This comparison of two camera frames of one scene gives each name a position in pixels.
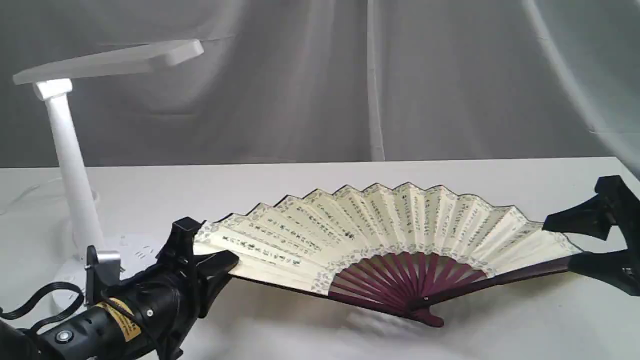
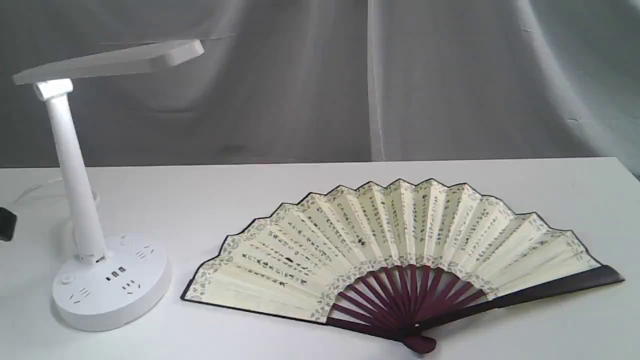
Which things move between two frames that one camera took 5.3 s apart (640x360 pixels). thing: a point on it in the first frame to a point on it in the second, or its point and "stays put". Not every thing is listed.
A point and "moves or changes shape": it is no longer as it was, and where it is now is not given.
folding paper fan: (403, 248) moves or changes shape
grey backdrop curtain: (315, 80) stays put
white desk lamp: (54, 85) stays put
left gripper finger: (206, 266) to (8, 221)
